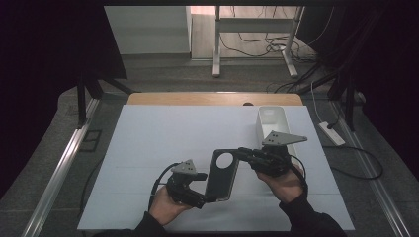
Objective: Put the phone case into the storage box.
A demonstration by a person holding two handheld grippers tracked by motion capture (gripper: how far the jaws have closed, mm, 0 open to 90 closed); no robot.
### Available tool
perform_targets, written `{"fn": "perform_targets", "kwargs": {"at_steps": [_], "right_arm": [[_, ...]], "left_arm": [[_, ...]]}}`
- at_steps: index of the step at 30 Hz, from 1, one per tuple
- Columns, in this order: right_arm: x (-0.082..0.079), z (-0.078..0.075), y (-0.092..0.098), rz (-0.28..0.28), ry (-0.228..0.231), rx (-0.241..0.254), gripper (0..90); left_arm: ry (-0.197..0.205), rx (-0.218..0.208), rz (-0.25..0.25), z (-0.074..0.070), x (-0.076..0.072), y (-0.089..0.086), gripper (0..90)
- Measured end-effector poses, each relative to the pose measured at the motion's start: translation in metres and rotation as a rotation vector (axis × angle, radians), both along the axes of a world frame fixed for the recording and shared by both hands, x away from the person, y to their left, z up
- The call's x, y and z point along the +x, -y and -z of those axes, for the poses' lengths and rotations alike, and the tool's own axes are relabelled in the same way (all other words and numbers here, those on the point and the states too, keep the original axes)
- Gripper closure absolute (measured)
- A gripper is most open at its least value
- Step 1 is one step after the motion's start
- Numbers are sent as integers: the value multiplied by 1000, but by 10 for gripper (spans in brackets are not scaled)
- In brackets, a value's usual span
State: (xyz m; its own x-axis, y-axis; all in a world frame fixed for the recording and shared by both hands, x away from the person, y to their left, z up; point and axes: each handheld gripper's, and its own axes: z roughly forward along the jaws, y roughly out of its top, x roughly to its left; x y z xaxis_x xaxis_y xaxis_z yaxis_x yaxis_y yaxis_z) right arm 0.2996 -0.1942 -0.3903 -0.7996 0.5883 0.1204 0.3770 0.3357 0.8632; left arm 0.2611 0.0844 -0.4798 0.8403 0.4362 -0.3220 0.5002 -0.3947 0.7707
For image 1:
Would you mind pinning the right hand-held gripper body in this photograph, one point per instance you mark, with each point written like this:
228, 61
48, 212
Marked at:
275, 161

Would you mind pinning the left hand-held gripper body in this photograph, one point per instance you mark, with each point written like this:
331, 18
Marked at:
180, 186

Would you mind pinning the person's left hand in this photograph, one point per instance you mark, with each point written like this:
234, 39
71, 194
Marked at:
166, 207

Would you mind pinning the person's right hand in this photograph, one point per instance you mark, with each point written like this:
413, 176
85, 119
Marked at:
285, 187

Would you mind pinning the white plastic storage bin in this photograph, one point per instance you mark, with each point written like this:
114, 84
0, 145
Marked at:
273, 118

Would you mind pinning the pale grey table mat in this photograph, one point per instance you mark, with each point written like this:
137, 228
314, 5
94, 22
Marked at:
184, 131

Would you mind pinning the white power strip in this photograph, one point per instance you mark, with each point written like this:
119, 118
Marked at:
332, 133

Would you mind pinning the wooden table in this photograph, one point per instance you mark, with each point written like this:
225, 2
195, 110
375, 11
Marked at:
210, 98

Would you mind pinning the black metal stand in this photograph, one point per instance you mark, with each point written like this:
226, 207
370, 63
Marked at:
89, 92
349, 98

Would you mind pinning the dark square floor cover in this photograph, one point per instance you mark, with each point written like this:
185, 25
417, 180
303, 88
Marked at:
90, 141

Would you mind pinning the black curtain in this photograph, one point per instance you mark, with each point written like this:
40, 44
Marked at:
39, 65
388, 72

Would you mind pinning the white cabinet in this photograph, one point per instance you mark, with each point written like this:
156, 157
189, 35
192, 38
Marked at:
148, 29

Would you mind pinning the silver metal floor rail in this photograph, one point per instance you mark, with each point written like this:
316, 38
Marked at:
372, 184
56, 177

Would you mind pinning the white metal desk frame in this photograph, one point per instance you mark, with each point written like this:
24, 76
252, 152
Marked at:
253, 24

